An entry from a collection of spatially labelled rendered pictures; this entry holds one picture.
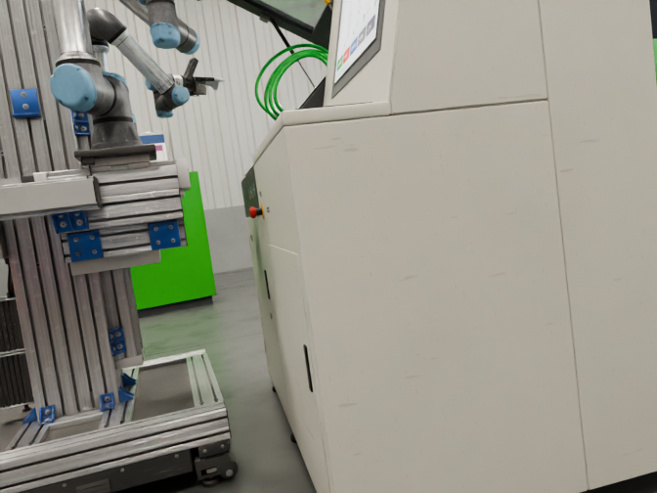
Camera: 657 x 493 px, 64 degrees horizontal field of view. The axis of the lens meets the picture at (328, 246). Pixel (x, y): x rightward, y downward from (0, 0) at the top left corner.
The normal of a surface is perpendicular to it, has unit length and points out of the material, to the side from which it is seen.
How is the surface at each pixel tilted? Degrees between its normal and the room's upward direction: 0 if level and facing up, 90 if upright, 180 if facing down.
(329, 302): 90
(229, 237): 90
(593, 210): 90
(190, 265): 90
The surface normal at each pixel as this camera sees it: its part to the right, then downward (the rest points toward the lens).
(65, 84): -0.12, 0.22
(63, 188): 0.30, 0.03
